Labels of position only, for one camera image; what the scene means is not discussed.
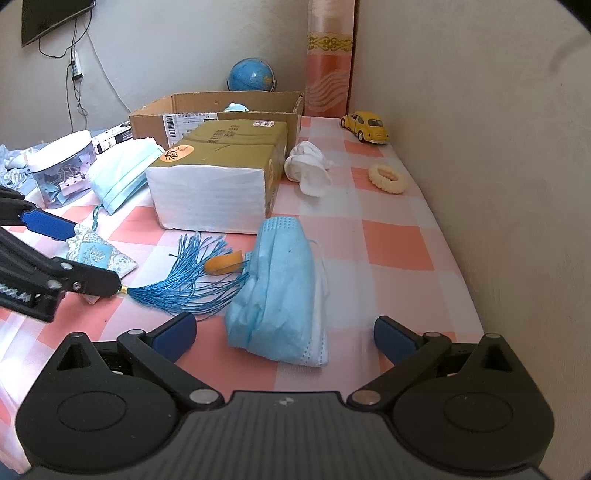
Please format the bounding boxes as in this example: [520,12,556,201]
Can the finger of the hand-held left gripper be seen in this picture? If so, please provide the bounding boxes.
[0,185,79,243]
[0,228,122,324]

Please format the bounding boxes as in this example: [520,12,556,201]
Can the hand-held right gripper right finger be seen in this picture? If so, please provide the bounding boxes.
[346,315,527,411]

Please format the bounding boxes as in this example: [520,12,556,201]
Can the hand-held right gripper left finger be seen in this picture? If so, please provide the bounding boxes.
[55,311,227,411]

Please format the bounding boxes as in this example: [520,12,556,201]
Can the blue embroidered sachet with tassel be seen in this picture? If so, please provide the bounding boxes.
[66,203,252,320]

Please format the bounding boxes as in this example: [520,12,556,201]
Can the blue face mask pack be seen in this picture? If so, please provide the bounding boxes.
[88,138,164,215]

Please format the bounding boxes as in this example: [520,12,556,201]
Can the brown cardboard box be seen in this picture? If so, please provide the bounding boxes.
[128,91,305,151]

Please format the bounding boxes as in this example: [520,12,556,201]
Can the cream hair scrunchie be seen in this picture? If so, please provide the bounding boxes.
[368,164,408,193]

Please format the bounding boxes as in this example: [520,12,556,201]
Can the white patterned cloth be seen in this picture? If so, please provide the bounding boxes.
[2,150,35,188]

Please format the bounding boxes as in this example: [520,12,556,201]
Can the clear container with white lid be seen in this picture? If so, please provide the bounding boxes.
[24,130,98,209]

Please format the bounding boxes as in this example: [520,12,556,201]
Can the pink checkered tablecloth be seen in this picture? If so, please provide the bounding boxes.
[0,115,485,472]

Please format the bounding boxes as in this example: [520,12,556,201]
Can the blue bed sheet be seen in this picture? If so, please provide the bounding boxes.
[0,141,47,195]

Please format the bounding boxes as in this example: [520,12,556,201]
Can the black and white box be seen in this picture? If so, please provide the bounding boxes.
[91,121,133,155]

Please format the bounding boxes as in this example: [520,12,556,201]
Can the olive tissue paper pack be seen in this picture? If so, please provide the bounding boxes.
[187,121,289,185]
[145,141,278,234]

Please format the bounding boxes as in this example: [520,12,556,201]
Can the yellow toy car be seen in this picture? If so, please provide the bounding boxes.
[341,111,389,145]

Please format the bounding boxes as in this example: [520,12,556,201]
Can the blue globe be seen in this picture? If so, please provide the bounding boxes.
[227,58,277,92]

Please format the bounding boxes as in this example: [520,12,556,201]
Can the pink patterned curtain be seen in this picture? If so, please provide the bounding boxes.
[305,0,356,118]

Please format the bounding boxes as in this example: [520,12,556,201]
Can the grey cable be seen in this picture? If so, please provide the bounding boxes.
[85,32,137,112]

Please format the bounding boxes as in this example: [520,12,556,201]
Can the black cable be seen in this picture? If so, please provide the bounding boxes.
[38,28,89,132]

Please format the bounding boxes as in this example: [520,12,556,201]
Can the black wall television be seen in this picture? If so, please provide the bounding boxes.
[21,0,96,46]

